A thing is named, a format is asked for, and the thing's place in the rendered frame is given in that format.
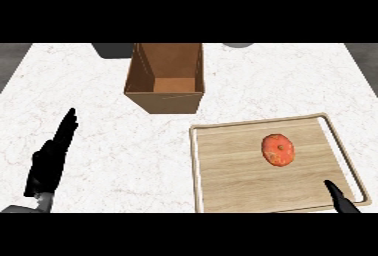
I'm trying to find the orange squash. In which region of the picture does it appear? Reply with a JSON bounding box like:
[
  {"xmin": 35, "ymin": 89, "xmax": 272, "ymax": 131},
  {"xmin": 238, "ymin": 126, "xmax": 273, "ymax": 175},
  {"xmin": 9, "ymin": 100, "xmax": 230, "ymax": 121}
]
[{"xmin": 260, "ymin": 133, "xmax": 297, "ymax": 168}]

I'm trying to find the grey round object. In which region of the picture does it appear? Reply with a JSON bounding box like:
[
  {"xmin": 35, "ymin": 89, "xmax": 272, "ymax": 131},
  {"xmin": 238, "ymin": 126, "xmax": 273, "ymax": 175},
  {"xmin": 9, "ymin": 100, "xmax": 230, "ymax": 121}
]
[{"xmin": 221, "ymin": 43, "xmax": 255, "ymax": 49}]

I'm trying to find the dark grey block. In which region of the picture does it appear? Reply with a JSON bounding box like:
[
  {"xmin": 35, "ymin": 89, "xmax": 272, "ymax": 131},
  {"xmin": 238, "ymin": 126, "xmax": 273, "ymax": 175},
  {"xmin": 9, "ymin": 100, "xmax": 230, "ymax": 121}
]
[{"xmin": 90, "ymin": 43, "xmax": 136, "ymax": 60}]

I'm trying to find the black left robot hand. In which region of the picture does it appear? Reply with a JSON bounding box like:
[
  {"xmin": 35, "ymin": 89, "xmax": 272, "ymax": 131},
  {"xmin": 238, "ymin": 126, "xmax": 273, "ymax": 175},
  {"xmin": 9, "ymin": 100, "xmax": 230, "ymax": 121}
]
[{"xmin": 22, "ymin": 107, "xmax": 80, "ymax": 198}]

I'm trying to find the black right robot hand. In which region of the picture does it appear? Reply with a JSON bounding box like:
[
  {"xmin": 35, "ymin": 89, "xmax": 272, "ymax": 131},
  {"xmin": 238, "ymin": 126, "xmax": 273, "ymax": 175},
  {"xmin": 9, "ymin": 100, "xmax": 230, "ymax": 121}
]
[{"xmin": 322, "ymin": 179, "xmax": 363, "ymax": 214}]

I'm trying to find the pale wooden tray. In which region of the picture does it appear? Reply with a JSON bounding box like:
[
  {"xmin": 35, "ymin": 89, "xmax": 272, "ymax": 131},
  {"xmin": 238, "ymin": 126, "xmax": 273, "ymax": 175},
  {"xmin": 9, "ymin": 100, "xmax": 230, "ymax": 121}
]
[{"xmin": 189, "ymin": 112, "xmax": 374, "ymax": 214}]

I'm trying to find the brown cardboard box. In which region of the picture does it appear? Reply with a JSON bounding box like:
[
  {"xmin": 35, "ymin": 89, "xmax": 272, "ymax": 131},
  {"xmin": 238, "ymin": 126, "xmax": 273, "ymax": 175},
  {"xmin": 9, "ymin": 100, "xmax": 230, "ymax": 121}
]
[{"xmin": 123, "ymin": 43, "xmax": 207, "ymax": 115}]

